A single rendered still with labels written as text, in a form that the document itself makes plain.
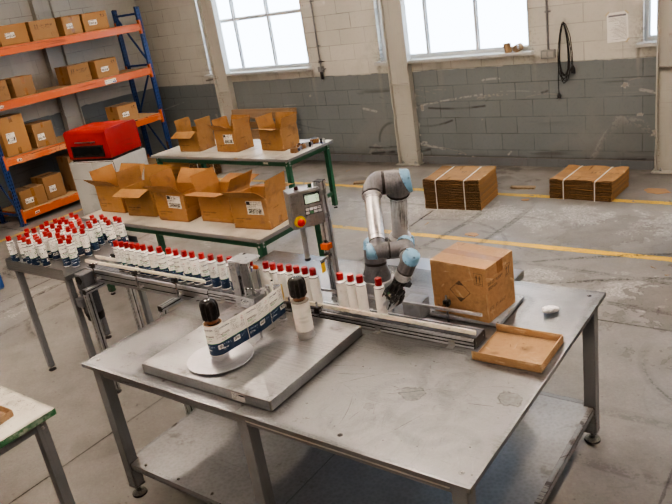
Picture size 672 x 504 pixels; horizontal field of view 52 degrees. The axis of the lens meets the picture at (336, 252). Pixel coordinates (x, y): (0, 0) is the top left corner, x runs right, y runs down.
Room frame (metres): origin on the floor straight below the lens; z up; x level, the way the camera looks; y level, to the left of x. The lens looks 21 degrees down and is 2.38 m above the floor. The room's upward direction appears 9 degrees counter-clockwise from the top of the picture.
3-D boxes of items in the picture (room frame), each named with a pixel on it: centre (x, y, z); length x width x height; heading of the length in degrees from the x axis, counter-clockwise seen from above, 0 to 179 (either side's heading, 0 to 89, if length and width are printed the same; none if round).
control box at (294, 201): (3.30, 0.12, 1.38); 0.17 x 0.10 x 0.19; 106
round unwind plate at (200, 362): (2.80, 0.60, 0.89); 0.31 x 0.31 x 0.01
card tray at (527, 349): (2.54, -0.69, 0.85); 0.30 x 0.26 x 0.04; 51
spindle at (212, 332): (2.80, 0.60, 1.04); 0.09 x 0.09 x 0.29
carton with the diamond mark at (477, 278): (2.97, -0.62, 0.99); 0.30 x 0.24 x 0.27; 44
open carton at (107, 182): (6.14, 1.85, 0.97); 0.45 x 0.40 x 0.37; 143
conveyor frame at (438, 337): (3.16, 0.08, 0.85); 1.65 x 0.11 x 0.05; 51
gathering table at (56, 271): (4.72, 1.86, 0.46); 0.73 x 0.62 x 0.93; 51
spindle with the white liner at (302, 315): (2.90, 0.20, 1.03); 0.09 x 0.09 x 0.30
